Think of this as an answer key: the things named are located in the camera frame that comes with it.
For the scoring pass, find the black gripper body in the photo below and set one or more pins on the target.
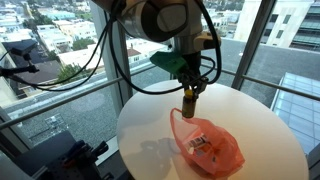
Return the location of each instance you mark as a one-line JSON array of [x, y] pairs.
[[192, 68]]

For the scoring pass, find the syrup bottle with yellow cap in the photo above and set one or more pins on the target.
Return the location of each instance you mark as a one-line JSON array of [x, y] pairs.
[[188, 108]]

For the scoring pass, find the orange plastic bag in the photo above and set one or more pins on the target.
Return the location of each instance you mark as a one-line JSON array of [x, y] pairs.
[[223, 146]]

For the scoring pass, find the white tube with red label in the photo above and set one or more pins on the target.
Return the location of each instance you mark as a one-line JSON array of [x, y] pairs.
[[196, 143]]

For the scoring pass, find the metal window railing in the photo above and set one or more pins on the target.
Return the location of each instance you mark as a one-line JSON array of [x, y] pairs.
[[283, 88], [66, 100]]

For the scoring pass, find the black equipment block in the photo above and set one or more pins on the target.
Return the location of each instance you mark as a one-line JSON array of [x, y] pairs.
[[53, 156]]

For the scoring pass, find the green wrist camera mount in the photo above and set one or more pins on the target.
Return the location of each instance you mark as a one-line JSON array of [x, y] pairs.
[[168, 62]]

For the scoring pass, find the wide slanted window post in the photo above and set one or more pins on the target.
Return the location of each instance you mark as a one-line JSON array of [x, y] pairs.
[[255, 40]]

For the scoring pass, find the wide grey window post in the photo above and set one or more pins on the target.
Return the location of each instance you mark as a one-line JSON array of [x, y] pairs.
[[113, 76]]

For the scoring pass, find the black camera on stand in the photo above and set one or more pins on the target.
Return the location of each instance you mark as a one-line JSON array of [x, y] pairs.
[[20, 46]]

